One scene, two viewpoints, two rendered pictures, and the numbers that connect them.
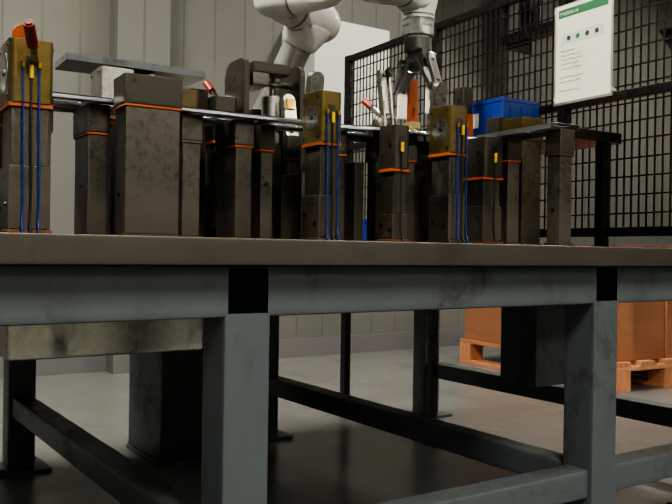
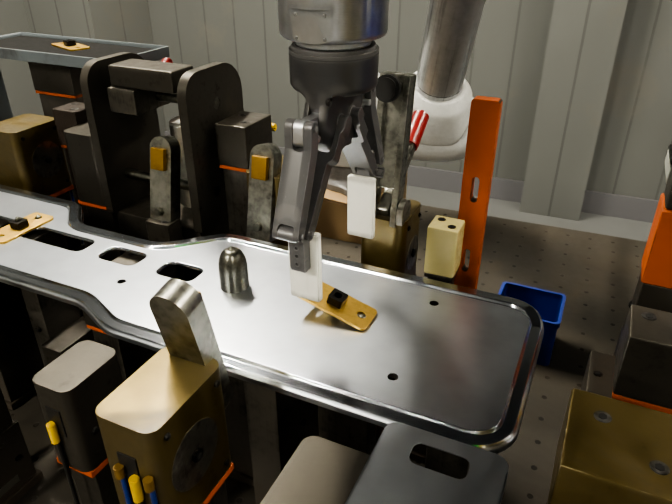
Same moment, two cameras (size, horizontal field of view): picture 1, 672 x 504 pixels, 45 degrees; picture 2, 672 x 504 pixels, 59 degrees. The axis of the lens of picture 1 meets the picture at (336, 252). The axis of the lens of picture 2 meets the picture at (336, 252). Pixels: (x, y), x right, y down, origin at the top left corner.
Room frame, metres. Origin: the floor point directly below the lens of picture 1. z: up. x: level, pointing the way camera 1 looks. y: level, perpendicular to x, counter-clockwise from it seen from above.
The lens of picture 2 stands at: (1.93, -0.64, 1.36)
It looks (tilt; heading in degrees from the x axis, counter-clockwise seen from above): 29 degrees down; 56
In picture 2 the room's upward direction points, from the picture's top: straight up
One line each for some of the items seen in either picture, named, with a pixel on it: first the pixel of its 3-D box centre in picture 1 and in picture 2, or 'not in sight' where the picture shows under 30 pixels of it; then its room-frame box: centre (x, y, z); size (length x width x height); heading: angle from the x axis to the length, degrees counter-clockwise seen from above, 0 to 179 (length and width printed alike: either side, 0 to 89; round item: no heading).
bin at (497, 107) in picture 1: (487, 126); not in sight; (2.60, -0.49, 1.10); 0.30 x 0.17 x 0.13; 32
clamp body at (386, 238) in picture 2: not in sight; (389, 319); (2.37, -0.12, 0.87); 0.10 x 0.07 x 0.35; 32
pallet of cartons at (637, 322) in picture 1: (581, 332); not in sight; (4.70, -1.45, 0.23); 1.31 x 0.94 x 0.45; 24
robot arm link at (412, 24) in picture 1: (418, 28); (333, 4); (2.21, -0.22, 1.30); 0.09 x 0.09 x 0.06
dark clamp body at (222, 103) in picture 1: (216, 172); (126, 231); (2.14, 0.32, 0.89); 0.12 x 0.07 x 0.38; 32
